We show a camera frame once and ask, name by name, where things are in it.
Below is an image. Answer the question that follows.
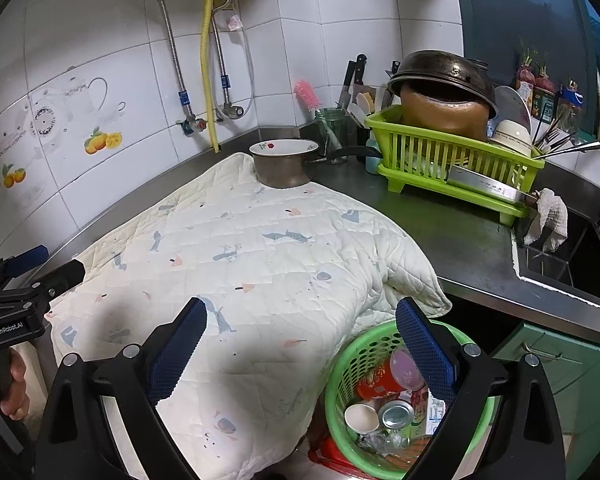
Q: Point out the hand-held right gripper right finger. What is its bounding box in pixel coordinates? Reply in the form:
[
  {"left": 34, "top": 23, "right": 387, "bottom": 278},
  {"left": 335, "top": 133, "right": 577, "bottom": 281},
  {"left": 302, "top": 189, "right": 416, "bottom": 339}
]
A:
[{"left": 395, "top": 296, "right": 566, "bottom": 480}]

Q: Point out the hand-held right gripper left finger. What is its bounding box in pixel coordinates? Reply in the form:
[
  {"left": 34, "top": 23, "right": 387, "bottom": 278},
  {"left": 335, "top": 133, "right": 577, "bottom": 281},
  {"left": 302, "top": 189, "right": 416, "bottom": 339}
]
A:
[{"left": 32, "top": 296, "right": 208, "bottom": 480}]

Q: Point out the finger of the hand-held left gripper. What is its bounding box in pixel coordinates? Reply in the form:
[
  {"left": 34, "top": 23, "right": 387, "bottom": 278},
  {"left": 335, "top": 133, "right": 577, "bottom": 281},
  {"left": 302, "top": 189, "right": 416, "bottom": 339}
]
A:
[
  {"left": 0, "top": 259, "right": 87, "bottom": 311},
  {"left": 0, "top": 245, "right": 49, "bottom": 291}
]

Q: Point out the pink round lid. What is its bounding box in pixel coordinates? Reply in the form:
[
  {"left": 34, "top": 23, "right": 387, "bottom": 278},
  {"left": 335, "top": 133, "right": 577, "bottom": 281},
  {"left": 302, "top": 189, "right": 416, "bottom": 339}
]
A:
[{"left": 390, "top": 349, "right": 427, "bottom": 391}]

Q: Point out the red printed snack cup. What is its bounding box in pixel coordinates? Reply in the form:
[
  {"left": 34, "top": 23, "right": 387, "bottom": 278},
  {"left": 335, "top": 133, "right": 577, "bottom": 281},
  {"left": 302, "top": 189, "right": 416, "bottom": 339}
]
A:
[{"left": 356, "top": 360, "right": 426, "bottom": 402}]

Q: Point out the white green drink carton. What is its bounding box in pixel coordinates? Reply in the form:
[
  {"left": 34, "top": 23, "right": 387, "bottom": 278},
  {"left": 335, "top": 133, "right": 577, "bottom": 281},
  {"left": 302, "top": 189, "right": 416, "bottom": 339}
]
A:
[{"left": 412, "top": 389, "right": 449, "bottom": 434}]

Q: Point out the green plastic basket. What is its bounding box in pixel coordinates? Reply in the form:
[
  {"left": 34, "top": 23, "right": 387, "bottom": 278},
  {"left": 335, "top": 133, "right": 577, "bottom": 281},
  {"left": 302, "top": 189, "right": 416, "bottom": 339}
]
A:
[{"left": 324, "top": 320, "right": 496, "bottom": 471}]

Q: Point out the small white cup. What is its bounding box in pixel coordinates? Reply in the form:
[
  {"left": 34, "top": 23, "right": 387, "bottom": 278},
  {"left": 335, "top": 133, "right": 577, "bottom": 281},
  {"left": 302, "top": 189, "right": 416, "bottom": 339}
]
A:
[{"left": 344, "top": 402, "right": 381, "bottom": 435}]

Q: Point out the clear plastic bottle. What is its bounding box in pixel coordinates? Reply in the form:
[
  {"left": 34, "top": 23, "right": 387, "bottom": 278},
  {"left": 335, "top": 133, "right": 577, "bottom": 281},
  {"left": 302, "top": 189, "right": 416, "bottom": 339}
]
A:
[{"left": 357, "top": 427, "right": 413, "bottom": 456}]

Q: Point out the person's left hand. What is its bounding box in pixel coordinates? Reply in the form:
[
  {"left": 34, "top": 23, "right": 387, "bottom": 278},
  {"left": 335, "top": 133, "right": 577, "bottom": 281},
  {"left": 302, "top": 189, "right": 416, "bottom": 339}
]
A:
[{"left": 0, "top": 349, "right": 31, "bottom": 421}]

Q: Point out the white quilted printed blanket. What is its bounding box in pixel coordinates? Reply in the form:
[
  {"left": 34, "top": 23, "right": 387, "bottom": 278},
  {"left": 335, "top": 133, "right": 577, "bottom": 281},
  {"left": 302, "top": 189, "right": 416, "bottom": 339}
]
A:
[{"left": 45, "top": 152, "right": 453, "bottom": 471}]

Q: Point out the red flat item under basket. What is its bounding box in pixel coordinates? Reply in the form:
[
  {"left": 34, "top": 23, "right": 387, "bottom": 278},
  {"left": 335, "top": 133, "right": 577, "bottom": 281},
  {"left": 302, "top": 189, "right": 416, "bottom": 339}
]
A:
[{"left": 307, "top": 435, "right": 361, "bottom": 476}]

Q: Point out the green cabinet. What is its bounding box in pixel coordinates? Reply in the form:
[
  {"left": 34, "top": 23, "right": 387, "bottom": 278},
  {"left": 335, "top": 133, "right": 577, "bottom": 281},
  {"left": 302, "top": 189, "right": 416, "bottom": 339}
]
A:
[{"left": 490, "top": 322, "right": 600, "bottom": 461}]

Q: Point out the steel sink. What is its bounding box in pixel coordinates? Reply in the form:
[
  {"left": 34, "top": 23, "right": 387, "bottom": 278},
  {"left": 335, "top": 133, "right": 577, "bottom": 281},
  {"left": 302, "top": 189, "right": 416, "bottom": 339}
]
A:
[{"left": 512, "top": 200, "right": 600, "bottom": 311}]

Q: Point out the steel cleaver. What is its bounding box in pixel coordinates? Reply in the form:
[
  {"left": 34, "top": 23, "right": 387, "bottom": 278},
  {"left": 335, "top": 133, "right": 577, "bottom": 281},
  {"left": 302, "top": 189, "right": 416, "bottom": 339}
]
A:
[{"left": 447, "top": 165, "right": 537, "bottom": 207}]

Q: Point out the white dish rag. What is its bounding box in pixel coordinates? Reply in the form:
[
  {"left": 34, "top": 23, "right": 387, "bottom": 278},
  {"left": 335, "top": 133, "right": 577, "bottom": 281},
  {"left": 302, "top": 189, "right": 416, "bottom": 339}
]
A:
[{"left": 522, "top": 187, "right": 570, "bottom": 253}]

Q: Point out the green plastic dish rack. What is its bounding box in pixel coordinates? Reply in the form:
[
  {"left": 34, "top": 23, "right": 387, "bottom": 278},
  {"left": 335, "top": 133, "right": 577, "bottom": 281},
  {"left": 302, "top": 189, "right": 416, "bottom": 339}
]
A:
[{"left": 364, "top": 105, "right": 546, "bottom": 226}]

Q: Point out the white bowl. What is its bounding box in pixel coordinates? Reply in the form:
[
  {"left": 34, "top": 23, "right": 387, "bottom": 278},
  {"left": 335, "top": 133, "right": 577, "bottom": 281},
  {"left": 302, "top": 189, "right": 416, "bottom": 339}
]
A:
[{"left": 489, "top": 119, "right": 533, "bottom": 158}]

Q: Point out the glass jar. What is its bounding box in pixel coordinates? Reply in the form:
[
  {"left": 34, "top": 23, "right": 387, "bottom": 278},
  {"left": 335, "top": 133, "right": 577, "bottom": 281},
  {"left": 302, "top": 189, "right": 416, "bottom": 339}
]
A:
[{"left": 314, "top": 107, "right": 358, "bottom": 165}]

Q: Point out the brown clay pot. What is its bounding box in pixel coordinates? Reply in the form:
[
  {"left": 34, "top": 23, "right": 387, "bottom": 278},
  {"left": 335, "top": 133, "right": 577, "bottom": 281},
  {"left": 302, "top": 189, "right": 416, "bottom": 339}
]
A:
[{"left": 399, "top": 82, "right": 491, "bottom": 143}]

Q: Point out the bundle of chopsticks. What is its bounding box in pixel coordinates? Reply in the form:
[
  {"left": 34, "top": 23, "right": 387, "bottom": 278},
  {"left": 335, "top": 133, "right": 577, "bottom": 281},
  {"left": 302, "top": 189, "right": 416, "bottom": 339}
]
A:
[{"left": 532, "top": 114, "right": 578, "bottom": 153}]

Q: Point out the white plate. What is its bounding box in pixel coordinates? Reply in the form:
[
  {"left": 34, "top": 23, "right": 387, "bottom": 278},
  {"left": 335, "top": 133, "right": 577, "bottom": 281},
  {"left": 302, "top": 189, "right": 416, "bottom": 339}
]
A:
[{"left": 492, "top": 85, "right": 533, "bottom": 136}]

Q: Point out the green label jar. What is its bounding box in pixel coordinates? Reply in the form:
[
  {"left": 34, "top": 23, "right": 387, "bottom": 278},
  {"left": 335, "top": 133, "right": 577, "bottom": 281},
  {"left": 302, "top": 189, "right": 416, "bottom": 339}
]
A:
[{"left": 532, "top": 87, "right": 557, "bottom": 124}]

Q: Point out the wide blade kitchen knife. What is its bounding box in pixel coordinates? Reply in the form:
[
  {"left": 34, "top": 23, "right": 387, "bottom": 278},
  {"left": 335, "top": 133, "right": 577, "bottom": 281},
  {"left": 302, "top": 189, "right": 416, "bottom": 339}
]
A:
[{"left": 336, "top": 60, "right": 357, "bottom": 109}]

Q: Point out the pink bottle brush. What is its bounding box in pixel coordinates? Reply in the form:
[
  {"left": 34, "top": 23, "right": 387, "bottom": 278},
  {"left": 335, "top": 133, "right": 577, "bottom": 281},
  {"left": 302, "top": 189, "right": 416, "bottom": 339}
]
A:
[{"left": 294, "top": 79, "right": 341, "bottom": 161}]

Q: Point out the dark metal wok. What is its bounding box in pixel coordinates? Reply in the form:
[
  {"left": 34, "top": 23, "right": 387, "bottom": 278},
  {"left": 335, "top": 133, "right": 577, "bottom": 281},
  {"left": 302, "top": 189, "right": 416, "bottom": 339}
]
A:
[{"left": 387, "top": 50, "right": 498, "bottom": 121}]

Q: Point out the blue label bottle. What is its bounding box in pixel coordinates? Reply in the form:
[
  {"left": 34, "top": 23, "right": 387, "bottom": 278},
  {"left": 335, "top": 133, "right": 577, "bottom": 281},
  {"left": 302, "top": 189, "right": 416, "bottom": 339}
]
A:
[{"left": 560, "top": 82, "right": 588, "bottom": 131}]

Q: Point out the metal saucepan with black handle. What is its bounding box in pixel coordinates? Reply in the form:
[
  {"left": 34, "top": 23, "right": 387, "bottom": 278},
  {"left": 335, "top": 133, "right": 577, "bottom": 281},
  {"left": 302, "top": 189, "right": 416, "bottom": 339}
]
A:
[{"left": 249, "top": 139, "right": 381, "bottom": 190}]

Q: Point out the metal utensil handle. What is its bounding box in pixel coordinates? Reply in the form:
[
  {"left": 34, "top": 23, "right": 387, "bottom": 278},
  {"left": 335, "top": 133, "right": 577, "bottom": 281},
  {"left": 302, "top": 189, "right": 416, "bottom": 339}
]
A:
[{"left": 542, "top": 141, "right": 600, "bottom": 159}]

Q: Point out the braided metal hose with valve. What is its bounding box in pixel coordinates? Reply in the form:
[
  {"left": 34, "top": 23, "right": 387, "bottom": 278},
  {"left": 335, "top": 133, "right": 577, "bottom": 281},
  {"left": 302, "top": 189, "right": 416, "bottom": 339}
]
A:
[
  {"left": 142, "top": 0, "right": 207, "bottom": 137},
  {"left": 207, "top": 0, "right": 246, "bottom": 122}
]

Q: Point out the yellow gas hose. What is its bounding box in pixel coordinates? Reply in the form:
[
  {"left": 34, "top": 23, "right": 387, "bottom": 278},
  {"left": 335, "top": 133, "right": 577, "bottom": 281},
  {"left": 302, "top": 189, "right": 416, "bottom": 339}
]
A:
[{"left": 200, "top": 0, "right": 222, "bottom": 154}]

